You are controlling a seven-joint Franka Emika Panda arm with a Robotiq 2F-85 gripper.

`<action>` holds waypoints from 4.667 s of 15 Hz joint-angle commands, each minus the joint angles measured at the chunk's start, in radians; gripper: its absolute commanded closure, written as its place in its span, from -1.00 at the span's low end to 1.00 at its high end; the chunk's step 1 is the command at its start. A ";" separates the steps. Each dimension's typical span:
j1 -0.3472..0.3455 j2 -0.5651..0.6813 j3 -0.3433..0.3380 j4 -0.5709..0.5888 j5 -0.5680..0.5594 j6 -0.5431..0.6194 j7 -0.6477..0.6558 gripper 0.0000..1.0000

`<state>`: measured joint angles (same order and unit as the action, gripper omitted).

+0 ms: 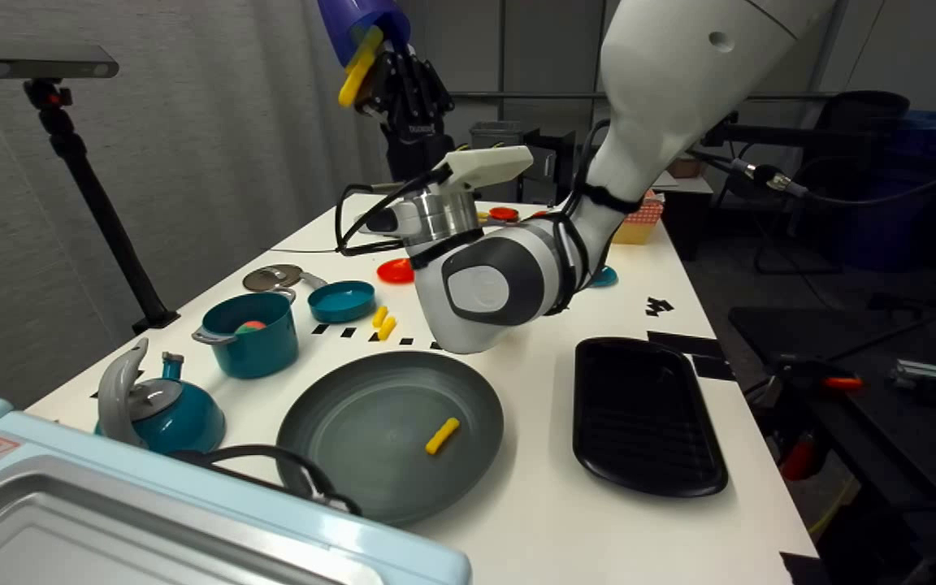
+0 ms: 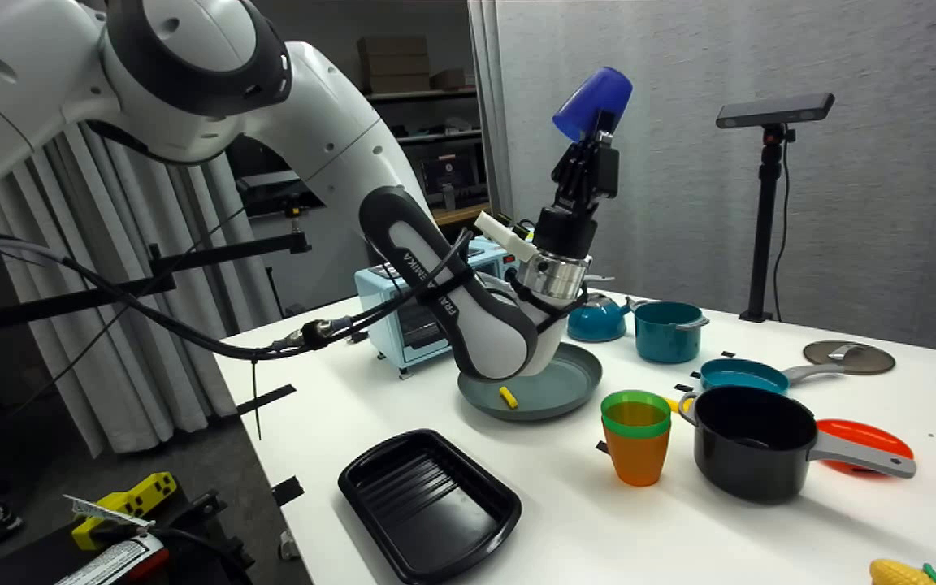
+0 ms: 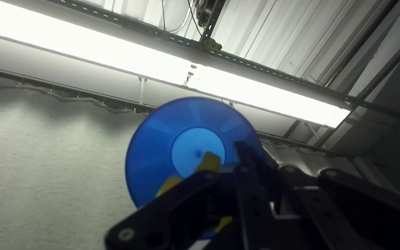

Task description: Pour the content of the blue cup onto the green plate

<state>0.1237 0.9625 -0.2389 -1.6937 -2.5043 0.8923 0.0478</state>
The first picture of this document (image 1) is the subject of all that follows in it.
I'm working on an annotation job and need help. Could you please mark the grey-green round plate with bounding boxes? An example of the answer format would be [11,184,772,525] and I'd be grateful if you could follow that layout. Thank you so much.
[273,347,506,529]

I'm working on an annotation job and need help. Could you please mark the black camera tripod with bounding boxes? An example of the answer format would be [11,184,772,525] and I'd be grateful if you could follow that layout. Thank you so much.
[23,75,181,339]

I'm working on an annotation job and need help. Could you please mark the light blue toaster oven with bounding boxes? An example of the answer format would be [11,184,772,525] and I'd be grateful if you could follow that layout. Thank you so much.
[0,383,476,585]

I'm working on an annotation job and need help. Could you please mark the red-handled tool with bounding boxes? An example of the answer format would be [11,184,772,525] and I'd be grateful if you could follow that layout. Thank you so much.
[774,361,869,401]

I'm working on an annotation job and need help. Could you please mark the teal toy kettle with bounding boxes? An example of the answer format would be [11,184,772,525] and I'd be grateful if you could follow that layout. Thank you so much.
[90,335,229,459]

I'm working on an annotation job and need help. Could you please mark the blue bin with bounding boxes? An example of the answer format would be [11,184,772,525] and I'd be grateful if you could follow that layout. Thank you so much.
[846,108,936,272]

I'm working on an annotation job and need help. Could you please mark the small teal frying pan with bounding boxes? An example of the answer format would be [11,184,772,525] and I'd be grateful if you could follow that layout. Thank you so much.
[296,271,380,329]

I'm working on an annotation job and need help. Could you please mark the black office chair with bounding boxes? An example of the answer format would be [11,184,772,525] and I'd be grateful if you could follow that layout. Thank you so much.
[790,89,916,278]

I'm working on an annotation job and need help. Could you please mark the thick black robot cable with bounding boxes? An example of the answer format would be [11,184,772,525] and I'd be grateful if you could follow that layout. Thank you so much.
[694,139,936,212]

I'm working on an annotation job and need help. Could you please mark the black baking tray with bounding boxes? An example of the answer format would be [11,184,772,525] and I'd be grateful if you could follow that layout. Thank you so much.
[568,335,731,499]

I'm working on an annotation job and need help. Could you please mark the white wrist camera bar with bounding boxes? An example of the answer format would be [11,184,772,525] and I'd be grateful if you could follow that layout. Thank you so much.
[442,143,536,198]

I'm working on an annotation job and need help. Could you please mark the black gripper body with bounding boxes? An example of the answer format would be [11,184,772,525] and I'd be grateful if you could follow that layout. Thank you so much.
[385,96,456,184]

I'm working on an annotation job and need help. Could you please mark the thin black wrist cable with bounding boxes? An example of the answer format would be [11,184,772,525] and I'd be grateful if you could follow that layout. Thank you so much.
[331,173,451,260]

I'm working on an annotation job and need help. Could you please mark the black box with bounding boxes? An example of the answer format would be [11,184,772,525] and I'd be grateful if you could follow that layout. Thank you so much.
[517,128,581,207]

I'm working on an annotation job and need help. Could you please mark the black toaster power cable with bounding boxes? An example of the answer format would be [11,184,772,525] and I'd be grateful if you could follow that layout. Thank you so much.
[169,442,365,520]

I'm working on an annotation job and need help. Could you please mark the teal toy pot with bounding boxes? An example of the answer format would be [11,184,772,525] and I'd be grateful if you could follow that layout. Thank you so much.
[188,288,304,383]

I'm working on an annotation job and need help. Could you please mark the grey fabric backdrop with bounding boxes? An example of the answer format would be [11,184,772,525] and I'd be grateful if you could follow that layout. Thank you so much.
[0,0,414,409]

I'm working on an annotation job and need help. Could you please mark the grey round pot lid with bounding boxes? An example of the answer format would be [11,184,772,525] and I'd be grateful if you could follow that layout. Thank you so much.
[241,260,310,295]

